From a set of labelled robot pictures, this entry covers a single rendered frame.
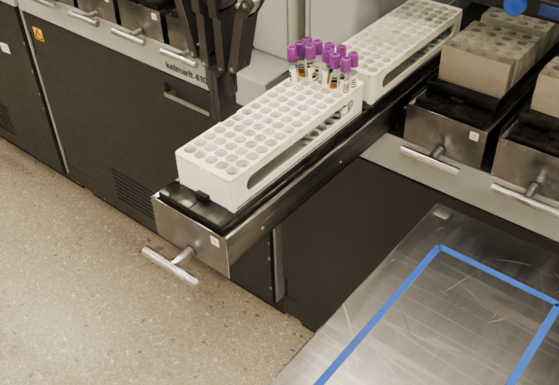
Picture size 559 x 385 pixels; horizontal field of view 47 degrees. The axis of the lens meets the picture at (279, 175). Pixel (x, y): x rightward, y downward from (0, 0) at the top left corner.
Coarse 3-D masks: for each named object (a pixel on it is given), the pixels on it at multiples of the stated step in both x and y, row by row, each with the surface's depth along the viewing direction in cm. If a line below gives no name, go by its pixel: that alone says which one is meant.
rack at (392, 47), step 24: (408, 0) 118; (384, 24) 112; (408, 24) 111; (432, 24) 110; (456, 24) 114; (360, 48) 104; (384, 48) 104; (408, 48) 103; (432, 48) 111; (360, 72) 98; (384, 72) 99; (408, 72) 106
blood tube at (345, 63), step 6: (342, 60) 90; (348, 60) 90; (342, 66) 90; (348, 66) 90; (342, 72) 91; (348, 72) 91; (342, 78) 92; (348, 78) 92; (342, 84) 92; (348, 84) 92; (342, 90) 93; (348, 90) 93; (342, 108) 95
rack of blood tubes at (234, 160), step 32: (288, 96) 93; (320, 96) 93; (352, 96) 94; (224, 128) 87; (256, 128) 88; (288, 128) 87; (320, 128) 96; (192, 160) 81; (224, 160) 81; (256, 160) 81; (288, 160) 87; (224, 192) 80; (256, 192) 83
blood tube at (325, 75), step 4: (324, 48) 92; (328, 48) 93; (324, 52) 92; (328, 52) 92; (324, 56) 92; (328, 56) 92; (324, 60) 93; (328, 60) 93; (324, 64) 93; (328, 64) 93; (324, 68) 94; (328, 68) 94; (324, 72) 94; (328, 72) 94; (324, 76) 94; (328, 76) 94; (324, 80) 95; (328, 80) 95; (324, 84) 95
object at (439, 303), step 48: (432, 240) 75; (480, 240) 75; (384, 288) 70; (432, 288) 70; (480, 288) 70; (528, 288) 69; (336, 336) 65; (384, 336) 65; (432, 336) 65; (480, 336) 65; (528, 336) 64; (288, 384) 61; (336, 384) 61; (384, 384) 61; (432, 384) 60; (480, 384) 60; (528, 384) 60
